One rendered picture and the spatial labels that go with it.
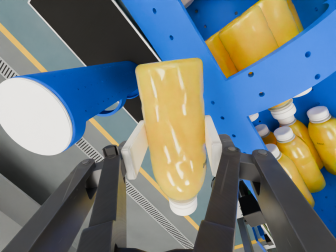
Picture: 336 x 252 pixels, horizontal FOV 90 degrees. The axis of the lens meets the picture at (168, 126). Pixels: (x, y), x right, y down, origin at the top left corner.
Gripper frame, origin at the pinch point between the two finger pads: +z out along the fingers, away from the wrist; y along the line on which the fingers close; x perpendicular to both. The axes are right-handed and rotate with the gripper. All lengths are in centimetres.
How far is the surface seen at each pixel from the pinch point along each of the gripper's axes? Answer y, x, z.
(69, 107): -36.0, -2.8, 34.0
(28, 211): -203, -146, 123
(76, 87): -37, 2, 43
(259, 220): 25, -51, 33
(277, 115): 18.0, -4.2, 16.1
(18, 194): -203, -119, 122
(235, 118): 9.1, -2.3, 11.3
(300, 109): 32.6, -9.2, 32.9
